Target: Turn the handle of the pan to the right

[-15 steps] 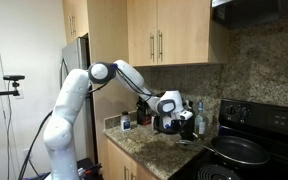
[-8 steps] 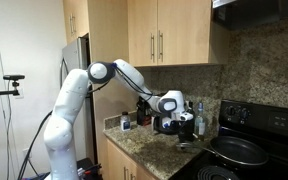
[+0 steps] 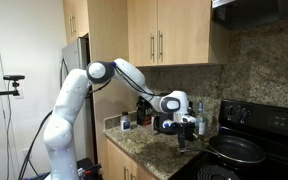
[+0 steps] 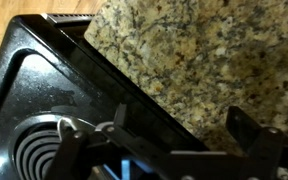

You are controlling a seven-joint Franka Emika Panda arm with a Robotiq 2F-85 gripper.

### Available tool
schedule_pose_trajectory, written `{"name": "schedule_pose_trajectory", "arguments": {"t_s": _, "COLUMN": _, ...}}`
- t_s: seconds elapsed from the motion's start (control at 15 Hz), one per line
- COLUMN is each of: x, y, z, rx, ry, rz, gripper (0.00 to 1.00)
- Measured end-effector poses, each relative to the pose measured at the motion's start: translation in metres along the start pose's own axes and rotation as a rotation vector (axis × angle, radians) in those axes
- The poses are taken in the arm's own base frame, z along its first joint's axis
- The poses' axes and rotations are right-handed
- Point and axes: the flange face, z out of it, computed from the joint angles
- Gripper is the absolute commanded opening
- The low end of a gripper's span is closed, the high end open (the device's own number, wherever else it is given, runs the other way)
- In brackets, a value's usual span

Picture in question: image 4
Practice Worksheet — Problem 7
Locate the black electric stove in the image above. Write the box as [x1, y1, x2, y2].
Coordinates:
[0, 13, 212, 180]

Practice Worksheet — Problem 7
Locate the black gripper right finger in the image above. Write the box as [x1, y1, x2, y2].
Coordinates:
[225, 105, 287, 168]

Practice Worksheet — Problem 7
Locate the large black coil burner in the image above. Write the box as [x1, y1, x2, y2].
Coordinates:
[10, 113, 99, 180]

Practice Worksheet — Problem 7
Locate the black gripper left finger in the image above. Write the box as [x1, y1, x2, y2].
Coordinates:
[102, 103, 172, 168]

